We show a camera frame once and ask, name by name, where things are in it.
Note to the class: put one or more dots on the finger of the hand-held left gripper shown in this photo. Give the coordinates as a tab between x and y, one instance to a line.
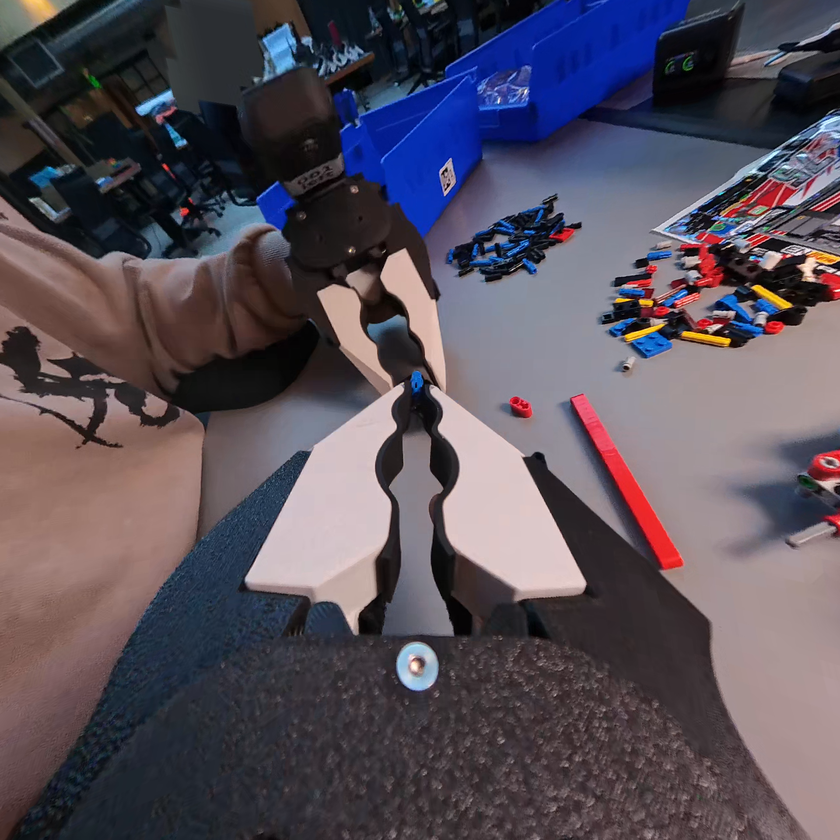
423	308
348	328

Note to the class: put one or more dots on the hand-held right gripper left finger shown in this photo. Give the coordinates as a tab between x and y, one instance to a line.
328	518

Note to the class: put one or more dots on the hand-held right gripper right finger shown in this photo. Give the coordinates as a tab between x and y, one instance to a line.
512	525

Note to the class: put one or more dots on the blue toy pin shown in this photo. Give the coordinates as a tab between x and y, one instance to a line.
416	382

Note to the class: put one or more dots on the labelled blue storage bin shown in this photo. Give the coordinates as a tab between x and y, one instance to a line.
413	157

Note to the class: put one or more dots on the pile of blue black pins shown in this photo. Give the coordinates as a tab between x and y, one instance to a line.
512	239

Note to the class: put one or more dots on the small red toy connector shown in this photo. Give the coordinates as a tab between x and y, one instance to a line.
520	407

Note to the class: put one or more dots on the long red toy beam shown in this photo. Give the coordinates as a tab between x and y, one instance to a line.
623	479

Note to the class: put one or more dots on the pile of mixed toy bricks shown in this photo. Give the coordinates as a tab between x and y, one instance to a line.
722	295

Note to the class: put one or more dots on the partly built toy car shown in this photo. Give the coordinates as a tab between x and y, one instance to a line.
823	479

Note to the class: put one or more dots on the person's left forearm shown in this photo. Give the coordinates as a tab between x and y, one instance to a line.
164	302

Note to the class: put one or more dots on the black round pad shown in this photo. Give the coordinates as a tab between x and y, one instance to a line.
249	374

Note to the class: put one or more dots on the row of black office chairs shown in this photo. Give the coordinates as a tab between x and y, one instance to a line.
197	170

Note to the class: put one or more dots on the cluttered background workbench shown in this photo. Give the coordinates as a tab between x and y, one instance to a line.
348	65

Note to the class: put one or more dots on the shiny clear plastic bag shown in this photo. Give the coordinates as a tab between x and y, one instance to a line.
502	86

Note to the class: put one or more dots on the background wooden desk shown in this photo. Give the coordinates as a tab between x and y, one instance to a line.
98	177

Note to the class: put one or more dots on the person's beige clothing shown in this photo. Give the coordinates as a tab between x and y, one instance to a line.
79	525

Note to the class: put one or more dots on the holographic sticker sheet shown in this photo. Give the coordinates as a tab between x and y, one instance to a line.
774	197

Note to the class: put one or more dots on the black power bank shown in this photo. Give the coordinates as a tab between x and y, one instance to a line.
695	52

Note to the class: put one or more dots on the small black power adapter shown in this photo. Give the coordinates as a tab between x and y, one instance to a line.
810	85

